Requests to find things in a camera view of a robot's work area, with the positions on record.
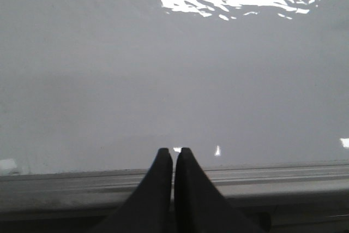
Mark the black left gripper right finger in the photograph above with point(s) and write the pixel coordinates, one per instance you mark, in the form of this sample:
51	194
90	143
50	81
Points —
200	207

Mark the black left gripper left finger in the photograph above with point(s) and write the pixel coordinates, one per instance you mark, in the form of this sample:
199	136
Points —
146	209

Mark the white glossy whiteboard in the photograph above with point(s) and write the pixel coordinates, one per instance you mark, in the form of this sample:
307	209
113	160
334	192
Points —
96	85

